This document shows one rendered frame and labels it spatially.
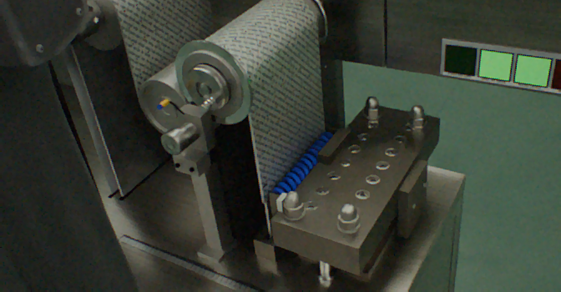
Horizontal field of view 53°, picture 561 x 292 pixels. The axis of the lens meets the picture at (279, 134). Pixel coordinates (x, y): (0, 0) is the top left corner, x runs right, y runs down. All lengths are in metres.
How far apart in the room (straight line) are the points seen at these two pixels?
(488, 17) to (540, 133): 2.06
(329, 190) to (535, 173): 1.87
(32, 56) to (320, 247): 0.78
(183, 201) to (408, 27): 0.58
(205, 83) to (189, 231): 0.38
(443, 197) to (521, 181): 1.55
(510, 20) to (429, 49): 0.15
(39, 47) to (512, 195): 2.51
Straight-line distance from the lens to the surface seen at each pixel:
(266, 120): 0.94
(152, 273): 1.10
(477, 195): 2.61
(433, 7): 1.05
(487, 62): 1.05
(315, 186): 1.01
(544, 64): 1.04
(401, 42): 1.09
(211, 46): 0.86
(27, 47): 0.19
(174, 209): 1.22
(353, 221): 0.91
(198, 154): 0.94
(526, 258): 2.38
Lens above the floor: 1.67
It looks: 34 degrees down
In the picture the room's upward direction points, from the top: 7 degrees counter-clockwise
